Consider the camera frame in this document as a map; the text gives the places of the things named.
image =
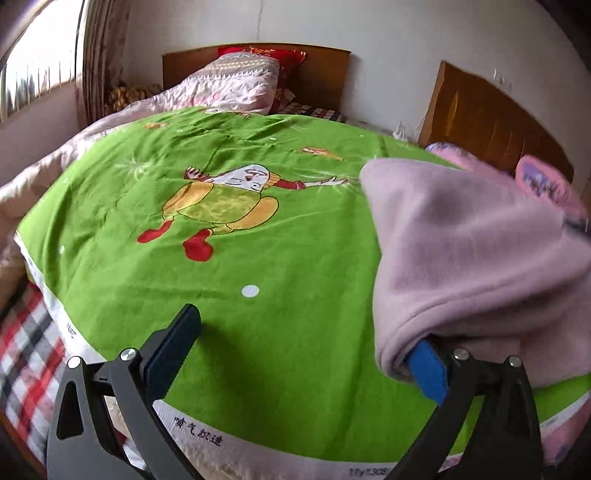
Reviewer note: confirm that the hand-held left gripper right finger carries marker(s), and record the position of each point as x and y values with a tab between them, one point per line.
429	374

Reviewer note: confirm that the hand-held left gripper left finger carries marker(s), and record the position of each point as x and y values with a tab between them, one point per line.
178	339

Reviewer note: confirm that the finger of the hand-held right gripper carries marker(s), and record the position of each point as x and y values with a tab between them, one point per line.
575	226

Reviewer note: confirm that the lilac pants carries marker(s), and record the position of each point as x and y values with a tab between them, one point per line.
461	240

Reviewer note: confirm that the pink floral pillow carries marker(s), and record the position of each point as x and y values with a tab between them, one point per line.
545	182

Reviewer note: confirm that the green printed blanket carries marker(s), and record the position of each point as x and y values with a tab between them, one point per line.
277	258

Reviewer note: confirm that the wooden headboard right bed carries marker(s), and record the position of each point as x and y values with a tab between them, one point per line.
485	120

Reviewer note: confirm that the white charger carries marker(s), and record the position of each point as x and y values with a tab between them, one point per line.
400	131

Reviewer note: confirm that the yellow brown plush blanket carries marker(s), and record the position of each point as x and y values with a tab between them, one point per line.
131	94

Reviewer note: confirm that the pink patterned quilt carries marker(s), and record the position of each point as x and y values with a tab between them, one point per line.
231	83

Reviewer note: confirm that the brown curtain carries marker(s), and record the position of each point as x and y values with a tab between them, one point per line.
104	60

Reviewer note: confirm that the plain wooden headboard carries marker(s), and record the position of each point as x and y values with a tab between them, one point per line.
323	78

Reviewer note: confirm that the red pillow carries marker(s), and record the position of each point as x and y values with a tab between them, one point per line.
277	54

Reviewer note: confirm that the window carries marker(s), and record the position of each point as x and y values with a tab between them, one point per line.
37	60

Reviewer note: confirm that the white wall socket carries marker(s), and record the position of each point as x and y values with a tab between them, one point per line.
503	81

